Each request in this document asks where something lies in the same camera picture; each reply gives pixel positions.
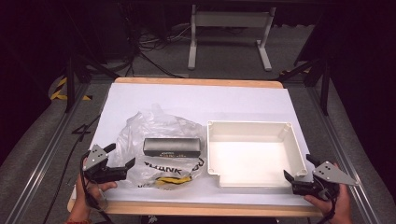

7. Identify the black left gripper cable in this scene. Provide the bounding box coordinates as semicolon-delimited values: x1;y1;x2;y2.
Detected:
79;150;115;224

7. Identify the person's right hand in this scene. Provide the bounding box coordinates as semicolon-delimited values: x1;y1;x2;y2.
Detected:
304;184;355;224

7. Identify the yellow black striped floor tape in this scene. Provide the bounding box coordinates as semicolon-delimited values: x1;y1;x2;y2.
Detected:
49;77;93;102

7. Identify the red bracelet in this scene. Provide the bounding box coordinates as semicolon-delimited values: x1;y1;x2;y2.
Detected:
64;217;93;224

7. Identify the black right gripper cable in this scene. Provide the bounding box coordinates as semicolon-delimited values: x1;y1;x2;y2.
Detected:
317;188;340;224

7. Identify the black floor cable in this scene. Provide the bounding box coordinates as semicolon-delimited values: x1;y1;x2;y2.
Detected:
42;113;103;224

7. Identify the aluminium rail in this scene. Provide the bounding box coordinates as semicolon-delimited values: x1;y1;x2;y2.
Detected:
4;83;92;224
305;86;381;224

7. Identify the white metal stand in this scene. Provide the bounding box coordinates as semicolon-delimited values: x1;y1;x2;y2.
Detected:
187;4;277;72

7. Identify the clear printed plastic bag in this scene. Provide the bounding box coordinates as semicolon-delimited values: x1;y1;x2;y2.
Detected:
115;103;209;191

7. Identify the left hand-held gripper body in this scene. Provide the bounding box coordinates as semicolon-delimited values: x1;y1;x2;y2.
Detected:
82;144;129;185

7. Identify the white plastic tray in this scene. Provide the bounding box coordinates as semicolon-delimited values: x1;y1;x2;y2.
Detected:
206;119;309;189

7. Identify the black metal stand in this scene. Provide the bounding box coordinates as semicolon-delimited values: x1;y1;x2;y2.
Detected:
64;53;121;114
278;58;332;117

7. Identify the person's left hand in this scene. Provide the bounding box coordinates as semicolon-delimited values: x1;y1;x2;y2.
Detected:
69;173;119;220

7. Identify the white paper sheet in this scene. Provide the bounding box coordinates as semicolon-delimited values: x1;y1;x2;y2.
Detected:
71;82;315;207

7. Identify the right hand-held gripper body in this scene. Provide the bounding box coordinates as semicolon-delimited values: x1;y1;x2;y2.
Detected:
291;160;360;201

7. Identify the black rectangular box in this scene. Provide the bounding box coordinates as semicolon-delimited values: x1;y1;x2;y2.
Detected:
142;137;202;159

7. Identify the bundle of floor cables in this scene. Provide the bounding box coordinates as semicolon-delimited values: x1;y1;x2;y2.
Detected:
123;21;192;79

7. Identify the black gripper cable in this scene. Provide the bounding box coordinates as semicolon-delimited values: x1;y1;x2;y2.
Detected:
317;188;340;224
79;150;115;224

